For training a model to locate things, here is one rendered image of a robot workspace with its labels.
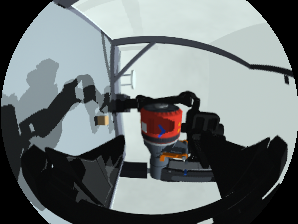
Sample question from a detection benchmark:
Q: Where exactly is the tan cube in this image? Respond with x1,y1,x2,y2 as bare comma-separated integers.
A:
97,116,109,125

